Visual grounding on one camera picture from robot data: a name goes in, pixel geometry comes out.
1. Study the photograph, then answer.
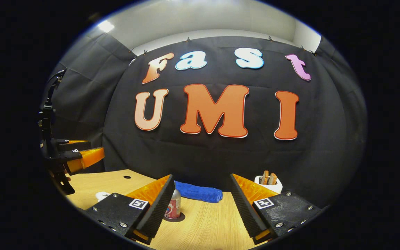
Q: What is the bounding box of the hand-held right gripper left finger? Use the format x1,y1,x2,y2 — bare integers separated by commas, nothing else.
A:
84,174,175,244

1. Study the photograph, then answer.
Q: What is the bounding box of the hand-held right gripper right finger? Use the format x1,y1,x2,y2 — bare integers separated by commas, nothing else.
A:
230,173,325,244

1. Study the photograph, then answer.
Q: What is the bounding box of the silver water bottle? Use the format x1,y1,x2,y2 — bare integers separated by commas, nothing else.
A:
165,189,182,219

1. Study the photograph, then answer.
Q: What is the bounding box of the dark brown round coaster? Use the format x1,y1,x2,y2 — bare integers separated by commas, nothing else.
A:
163,212,186,223

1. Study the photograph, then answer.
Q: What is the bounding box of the white toaster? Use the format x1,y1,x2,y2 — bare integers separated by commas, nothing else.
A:
255,175,283,194

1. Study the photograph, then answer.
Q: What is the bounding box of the blue towel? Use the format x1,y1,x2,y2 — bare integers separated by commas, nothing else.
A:
174,181,223,203

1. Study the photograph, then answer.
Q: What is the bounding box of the black backdrop cloth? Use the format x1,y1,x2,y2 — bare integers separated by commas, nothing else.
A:
42,26,367,209

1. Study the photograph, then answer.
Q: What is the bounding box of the ceiling light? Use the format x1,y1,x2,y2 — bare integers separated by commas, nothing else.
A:
98,20,115,33

